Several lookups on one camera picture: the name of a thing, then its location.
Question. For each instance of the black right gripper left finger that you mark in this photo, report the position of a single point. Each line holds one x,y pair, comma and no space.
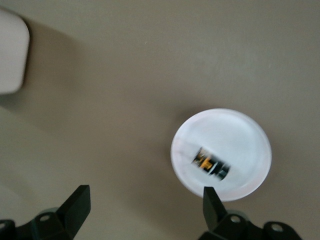
75,207

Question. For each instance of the orange and black switch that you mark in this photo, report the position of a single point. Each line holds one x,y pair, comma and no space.
208,163

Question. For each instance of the white lidded container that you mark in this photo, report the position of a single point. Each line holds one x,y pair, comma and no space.
12,55

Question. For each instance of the pink round plate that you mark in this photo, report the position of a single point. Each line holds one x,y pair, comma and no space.
237,130

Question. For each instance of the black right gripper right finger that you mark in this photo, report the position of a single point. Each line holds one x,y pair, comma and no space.
213,215

